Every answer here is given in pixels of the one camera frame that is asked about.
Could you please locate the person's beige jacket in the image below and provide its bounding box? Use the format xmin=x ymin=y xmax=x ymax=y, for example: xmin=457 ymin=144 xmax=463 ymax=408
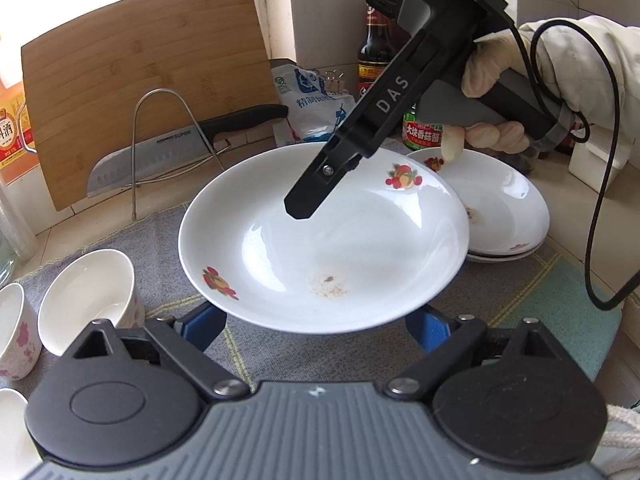
xmin=602 ymin=400 xmax=640 ymax=480

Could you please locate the grey checked mat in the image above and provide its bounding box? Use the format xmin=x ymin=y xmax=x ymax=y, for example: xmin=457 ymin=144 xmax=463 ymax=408
xmin=0 ymin=200 xmax=623 ymax=401

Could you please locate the white plastic box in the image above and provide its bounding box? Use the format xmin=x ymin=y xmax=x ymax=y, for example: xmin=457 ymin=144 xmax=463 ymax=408
xmin=567 ymin=137 xmax=631 ymax=201

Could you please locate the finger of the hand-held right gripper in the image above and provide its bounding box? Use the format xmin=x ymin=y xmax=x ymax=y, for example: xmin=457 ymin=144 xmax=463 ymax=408
xmin=283 ymin=142 xmax=373 ymax=221

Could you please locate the white plate with centre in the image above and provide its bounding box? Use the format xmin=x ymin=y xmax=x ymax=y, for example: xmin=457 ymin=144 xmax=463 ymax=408
xmin=178 ymin=141 xmax=471 ymax=335

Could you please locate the black cable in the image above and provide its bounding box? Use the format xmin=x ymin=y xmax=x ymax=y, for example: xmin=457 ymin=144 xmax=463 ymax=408
xmin=510 ymin=19 xmax=640 ymax=311

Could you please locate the white plate with fruit print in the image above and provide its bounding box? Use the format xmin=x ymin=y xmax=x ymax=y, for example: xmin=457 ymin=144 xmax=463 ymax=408
xmin=465 ymin=232 xmax=546 ymax=264
xmin=406 ymin=147 xmax=551 ymax=257

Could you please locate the bamboo cutting board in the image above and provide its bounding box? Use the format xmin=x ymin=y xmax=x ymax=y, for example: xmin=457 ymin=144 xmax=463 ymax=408
xmin=21 ymin=0 xmax=281 ymax=212

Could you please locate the person's right hand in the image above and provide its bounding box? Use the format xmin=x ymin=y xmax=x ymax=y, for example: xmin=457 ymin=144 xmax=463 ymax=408
xmin=440 ymin=32 xmax=531 ymax=163

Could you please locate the green lidded sauce jar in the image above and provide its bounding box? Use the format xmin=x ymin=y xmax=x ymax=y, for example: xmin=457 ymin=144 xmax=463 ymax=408
xmin=402 ymin=102 xmax=446 ymax=152

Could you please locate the kitchen knife with black handle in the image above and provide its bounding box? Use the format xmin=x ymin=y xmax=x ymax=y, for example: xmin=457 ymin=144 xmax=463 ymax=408
xmin=86 ymin=104 xmax=290 ymax=198

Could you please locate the bunch of binder clips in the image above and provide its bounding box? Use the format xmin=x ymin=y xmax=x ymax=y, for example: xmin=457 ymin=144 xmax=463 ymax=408
xmin=320 ymin=67 xmax=351 ymax=95

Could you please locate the yellow cooking wine jug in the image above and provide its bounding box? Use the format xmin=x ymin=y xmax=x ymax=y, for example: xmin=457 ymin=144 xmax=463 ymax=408
xmin=0 ymin=85 xmax=43 ymax=186

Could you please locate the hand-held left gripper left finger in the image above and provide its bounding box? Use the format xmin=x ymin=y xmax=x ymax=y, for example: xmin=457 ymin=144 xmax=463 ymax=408
xmin=72 ymin=301 xmax=251 ymax=401

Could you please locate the dark vinegar bottle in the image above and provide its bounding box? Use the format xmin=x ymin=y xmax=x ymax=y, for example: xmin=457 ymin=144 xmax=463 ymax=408
xmin=357 ymin=2 xmax=403 ymax=103

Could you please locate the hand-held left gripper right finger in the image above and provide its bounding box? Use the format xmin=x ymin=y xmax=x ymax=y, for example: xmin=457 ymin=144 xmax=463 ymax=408
xmin=382 ymin=305 xmax=561 ymax=398

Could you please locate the white and blue salt bag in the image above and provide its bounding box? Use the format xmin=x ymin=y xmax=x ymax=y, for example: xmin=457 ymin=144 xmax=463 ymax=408
xmin=270 ymin=58 xmax=358 ymax=147

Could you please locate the metal wire rack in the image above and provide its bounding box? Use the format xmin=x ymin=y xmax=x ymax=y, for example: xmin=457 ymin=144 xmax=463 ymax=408
xmin=131 ymin=88 xmax=232 ymax=221

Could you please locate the plain white bowl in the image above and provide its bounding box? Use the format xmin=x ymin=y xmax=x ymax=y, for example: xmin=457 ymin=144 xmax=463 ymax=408
xmin=0 ymin=387 xmax=43 ymax=480

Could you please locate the white bowl with pink flowers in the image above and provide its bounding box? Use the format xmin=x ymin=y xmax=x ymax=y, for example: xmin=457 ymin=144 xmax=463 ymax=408
xmin=0 ymin=282 xmax=42 ymax=381
xmin=38 ymin=248 xmax=146 ymax=357

